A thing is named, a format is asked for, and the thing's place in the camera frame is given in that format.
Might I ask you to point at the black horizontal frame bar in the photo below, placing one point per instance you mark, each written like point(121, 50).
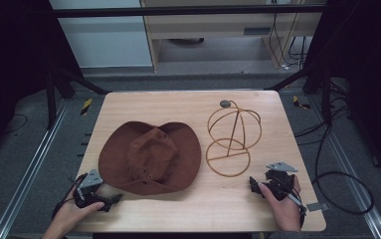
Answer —
point(178, 11)

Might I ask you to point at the brown wide-brimmed hat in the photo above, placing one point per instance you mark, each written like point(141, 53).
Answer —
point(151, 156)

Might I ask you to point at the black curtain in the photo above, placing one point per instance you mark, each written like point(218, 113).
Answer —
point(12, 66)
point(370, 66)

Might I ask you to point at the small grey flat tag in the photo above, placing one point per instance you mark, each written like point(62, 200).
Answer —
point(318, 206)

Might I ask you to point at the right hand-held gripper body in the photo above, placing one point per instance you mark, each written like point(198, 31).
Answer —
point(279, 182)

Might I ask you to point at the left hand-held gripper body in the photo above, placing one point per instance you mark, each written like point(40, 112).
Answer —
point(90, 181)

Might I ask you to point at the dark flat object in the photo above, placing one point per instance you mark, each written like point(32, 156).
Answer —
point(186, 41)

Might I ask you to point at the person's right hand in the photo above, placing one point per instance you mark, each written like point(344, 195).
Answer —
point(285, 212)

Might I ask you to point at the white cabinet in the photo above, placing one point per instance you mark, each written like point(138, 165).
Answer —
point(105, 40)

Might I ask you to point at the aluminium floor rail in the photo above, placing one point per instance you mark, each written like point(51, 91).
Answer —
point(350, 172)
point(29, 172)

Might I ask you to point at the black and yellow tape strip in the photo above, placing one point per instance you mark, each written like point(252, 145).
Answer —
point(299, 103)
point(86, 107)

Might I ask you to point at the person's left hand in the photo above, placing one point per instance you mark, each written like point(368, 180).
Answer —
point(75, 215)

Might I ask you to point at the black metal stand legs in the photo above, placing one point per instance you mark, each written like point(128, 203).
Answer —
point(325, 96)
point(50, 99)

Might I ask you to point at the light wooden desk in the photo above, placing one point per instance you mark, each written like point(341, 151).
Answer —
point(211, 25)

